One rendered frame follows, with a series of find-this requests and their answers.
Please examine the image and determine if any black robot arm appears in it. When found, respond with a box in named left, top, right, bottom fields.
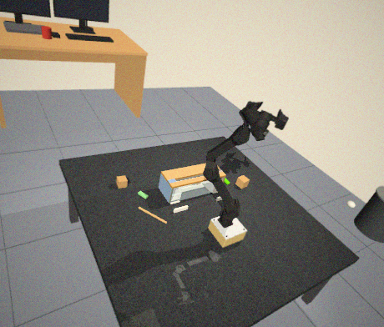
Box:
left=203, top=103, right=270, bottom=228

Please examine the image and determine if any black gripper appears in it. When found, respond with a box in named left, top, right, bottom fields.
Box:
left=253, top=102, right=289, bottom=130

